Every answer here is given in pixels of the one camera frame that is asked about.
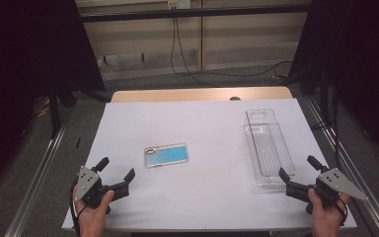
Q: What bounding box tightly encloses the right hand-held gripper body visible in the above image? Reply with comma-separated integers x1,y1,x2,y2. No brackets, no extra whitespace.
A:
285,167,369,215

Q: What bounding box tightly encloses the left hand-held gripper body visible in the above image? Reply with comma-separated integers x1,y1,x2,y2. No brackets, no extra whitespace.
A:
74,165,129,215

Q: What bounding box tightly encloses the clear plastic tray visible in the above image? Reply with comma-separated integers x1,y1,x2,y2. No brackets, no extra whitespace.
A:
243,108,297,189

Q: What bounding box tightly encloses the blue phone case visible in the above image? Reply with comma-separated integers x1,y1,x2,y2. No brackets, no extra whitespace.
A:
143,142,190,170

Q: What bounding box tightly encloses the person's left hand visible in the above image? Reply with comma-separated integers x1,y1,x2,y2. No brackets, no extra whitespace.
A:
72,185,115,237

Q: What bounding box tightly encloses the person's right hand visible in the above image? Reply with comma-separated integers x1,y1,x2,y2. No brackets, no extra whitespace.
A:
307,188,350,237

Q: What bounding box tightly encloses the black metal stand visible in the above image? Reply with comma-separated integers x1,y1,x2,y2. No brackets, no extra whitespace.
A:
46,77,112,139

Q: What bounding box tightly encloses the white table sheet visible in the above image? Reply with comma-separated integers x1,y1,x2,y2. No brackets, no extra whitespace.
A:
61,98,358,232

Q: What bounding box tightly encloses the black curtain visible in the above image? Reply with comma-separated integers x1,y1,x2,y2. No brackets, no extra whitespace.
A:
288,0,379,160
0,0,107,196

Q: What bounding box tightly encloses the black horizontal bar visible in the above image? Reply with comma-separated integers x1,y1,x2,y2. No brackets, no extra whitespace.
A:
78,3,312,24

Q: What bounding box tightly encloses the aluminium floor rail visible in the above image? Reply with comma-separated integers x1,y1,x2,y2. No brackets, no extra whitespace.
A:
305,95,379,237
4,115,74,237

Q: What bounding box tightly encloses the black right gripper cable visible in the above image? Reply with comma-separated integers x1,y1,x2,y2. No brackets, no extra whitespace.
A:
335,194,349,227

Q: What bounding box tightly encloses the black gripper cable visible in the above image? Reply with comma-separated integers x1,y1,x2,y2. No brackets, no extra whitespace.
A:
68,177,88,237
335,194,349,227

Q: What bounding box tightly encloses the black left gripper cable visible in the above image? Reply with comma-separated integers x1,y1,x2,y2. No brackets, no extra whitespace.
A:
68,177,88,237

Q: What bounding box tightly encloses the black floor cable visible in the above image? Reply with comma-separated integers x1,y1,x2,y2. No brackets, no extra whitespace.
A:
190,59,294,79

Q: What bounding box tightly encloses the black hanging cable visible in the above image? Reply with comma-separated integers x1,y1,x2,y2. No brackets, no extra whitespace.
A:
170,16,219,88

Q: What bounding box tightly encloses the white wall socket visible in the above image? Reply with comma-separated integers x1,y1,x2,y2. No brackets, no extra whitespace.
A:
167,0,192,10

